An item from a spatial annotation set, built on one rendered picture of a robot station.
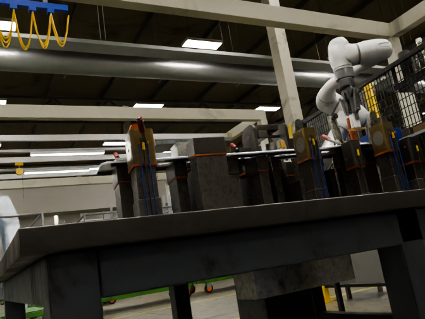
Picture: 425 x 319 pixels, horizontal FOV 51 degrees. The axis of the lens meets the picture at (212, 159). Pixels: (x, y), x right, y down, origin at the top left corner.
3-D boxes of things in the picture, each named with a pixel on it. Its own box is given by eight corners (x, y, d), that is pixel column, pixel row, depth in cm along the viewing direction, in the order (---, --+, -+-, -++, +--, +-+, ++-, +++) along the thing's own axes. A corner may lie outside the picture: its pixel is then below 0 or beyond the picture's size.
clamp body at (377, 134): (407, 206, 169) (385, 119, 177) (386, 211, 180) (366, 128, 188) (420, 204, 172) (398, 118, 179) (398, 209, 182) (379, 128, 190)
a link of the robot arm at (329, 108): (324, 81, 262) (344, 92, 259) (320, 93, 280) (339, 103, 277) (313, 100, 260) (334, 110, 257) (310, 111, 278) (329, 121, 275)
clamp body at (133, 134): (143, 242, 134) (129, 126, 141) (135, 245, 146) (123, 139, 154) (171, 238, 137) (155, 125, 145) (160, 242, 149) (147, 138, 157)
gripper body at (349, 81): (357, 76, 209) (362, 95, 207) (346, 83, 217) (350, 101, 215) (344, 76, 206) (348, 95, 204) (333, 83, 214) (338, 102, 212)
